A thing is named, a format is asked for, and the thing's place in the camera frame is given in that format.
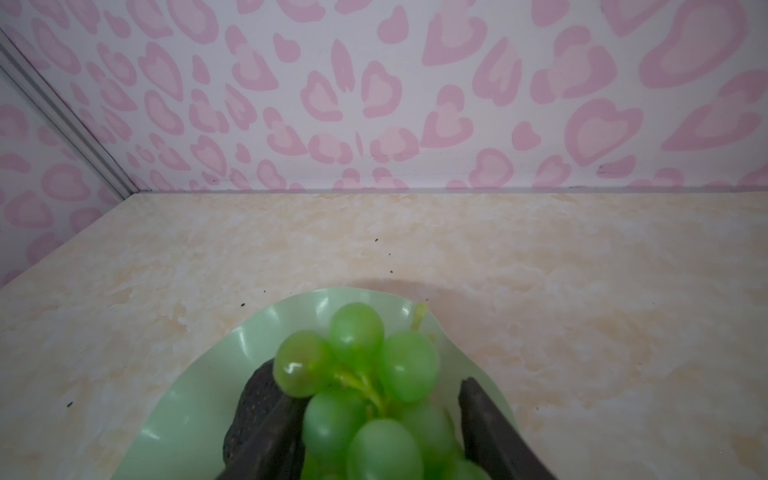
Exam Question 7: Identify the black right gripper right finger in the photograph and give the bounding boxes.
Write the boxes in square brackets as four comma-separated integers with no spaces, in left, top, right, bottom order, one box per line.
[458,377,555,480]

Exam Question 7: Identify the aluminium corner post left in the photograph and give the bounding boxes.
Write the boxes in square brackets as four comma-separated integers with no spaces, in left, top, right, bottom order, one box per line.
[1,32,141,200]

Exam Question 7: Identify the green grape bunch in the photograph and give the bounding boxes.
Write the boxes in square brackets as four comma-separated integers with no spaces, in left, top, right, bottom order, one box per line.
[273,302,489,479]

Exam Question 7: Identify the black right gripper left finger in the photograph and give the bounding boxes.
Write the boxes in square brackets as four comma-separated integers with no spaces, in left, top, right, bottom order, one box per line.
[216,396,308,480]

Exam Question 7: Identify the green wavy fruit bowl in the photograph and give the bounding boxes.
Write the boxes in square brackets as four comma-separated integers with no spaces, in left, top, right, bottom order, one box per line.
[116,288,514,479]

